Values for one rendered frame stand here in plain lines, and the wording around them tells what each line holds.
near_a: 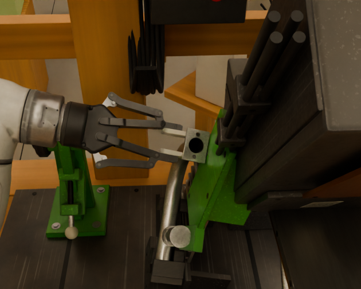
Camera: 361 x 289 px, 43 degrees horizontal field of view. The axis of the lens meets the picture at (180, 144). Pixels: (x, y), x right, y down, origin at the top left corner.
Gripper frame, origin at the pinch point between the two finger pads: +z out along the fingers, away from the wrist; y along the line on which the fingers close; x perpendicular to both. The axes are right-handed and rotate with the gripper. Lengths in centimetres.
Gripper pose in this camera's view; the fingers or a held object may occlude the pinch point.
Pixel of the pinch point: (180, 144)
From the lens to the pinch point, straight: 79.9
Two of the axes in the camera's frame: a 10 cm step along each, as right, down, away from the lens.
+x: -2.1, 1.0, 9.7
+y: 1.5, -9.8, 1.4
